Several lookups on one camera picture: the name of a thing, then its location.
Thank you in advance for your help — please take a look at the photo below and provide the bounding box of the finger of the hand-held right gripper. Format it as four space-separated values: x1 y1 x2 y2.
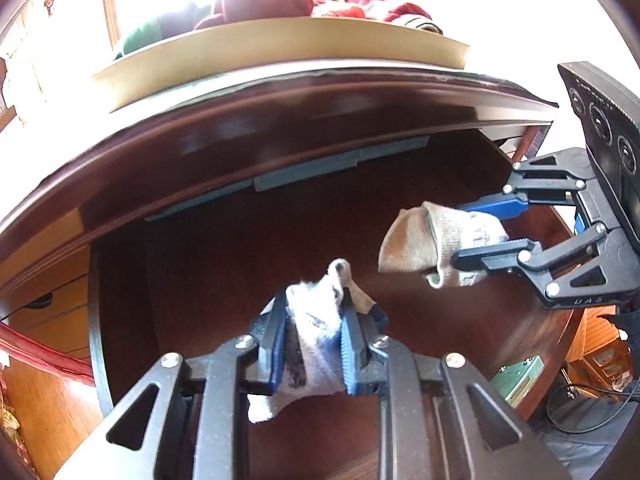
451 224 631 309
457 147 596 219

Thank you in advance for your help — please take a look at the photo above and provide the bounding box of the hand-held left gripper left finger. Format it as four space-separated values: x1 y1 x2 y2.
52 300 287 480

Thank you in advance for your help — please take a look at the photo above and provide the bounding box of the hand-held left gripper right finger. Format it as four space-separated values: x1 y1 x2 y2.
342 307 571 480

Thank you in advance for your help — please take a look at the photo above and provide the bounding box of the grey sock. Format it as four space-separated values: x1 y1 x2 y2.
247 258 390 423

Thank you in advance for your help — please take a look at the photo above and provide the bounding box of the beige sock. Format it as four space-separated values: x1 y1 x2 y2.
378 201 511 289

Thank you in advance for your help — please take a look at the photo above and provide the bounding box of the dark wooden drawer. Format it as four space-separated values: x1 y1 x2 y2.
87 130 586 480

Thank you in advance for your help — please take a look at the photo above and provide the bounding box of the striped cloth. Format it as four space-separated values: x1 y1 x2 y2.
400 15 443 36

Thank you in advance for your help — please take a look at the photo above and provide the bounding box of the red and white cloth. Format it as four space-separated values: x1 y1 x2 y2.
312 0 433 23

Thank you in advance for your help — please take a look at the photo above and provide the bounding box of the shallow cardboard box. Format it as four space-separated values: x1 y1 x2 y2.
91 15 471 113

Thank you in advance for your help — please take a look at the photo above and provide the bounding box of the red underwear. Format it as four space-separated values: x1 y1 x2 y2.
192 0 316 31

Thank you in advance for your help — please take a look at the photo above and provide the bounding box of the green and navy underwear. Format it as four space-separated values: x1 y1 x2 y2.
120 2 211 58

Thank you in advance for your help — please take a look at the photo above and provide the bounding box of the small green box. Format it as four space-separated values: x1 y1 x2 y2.
492 355 546 406

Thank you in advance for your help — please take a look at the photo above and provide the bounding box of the blue grey strip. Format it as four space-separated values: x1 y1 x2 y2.
145 135 431 223

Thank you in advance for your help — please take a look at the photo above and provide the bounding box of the dark wooden desk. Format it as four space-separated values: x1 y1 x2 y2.
0 65 586 411

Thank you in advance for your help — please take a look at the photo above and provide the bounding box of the black cable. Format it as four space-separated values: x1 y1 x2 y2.
545 380 640 433

